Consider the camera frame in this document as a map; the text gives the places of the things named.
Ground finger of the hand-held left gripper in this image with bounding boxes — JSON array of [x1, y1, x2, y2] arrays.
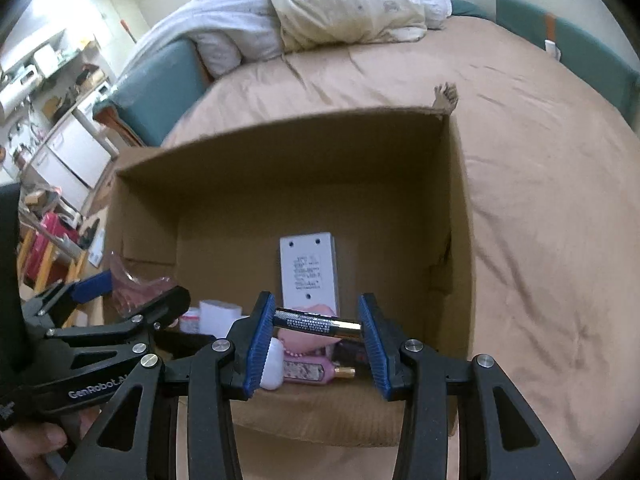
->
[[45, 285, 192, 361], [20, 269, 115, 335]]

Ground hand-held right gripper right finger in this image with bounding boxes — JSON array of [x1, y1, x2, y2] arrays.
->
[[356, 292, 576, 480]]

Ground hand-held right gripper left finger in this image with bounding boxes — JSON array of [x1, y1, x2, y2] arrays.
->
[[60, 290, 278, 480]]

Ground white bottle blue label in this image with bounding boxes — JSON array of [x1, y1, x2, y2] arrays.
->
[[260, 337, 286, 391]]

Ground clear plastic bag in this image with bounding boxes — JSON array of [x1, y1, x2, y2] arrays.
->
[[109, 252, 178, 313]]

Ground pink rounded case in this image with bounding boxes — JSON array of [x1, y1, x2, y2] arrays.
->
[[276, 302, 341, 353]]

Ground pink perfume bottle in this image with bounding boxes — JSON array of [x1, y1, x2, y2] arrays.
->
[[282, 357, 357, 386]]

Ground black and gold battery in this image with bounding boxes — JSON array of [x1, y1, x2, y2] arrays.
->
[[272, 308, 362, 338]]

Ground white remote control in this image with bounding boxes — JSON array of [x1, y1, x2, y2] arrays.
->
[[279, 231, 342, 313]]

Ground brown cardboard box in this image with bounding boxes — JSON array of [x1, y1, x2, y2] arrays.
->
[[102, 105, 473, 448]]

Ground person's left hand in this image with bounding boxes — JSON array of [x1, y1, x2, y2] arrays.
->
[[0, 407, 101, 480]]

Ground yellow wooden chair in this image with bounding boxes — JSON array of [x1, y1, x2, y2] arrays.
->
[[17, 230, 108, 331]]

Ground metal pole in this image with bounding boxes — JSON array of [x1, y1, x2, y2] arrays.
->
[[20, 210, 88, 263]]

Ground red bag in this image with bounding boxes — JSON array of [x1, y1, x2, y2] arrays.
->
[[22, 212, 81, 286]]

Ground white kitchen cabinet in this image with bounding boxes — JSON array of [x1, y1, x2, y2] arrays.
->
[[20, 105, 113, 211]]

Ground teal padded headboard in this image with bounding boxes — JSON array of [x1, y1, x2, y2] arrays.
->
[[92, 37, 211, 148]]

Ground pale grey pillow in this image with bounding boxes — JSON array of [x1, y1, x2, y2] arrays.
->
[[192, 27, 286, 78]]

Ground white duvet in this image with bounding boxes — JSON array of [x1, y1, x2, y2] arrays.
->
[[115, 0, 286, 91]]

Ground cream printed blanket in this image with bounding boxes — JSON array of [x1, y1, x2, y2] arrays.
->
[[232, 0, 453, 53]]

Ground dark teal cushion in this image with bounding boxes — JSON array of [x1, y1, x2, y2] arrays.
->
[[447, 0, 493, 20]]

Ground kitchen wall shelf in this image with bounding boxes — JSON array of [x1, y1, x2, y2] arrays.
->
[[0, 30, 108, 121]]

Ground teal wall cushion panel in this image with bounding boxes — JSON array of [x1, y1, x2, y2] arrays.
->
[[495, 0, 640, 121]]

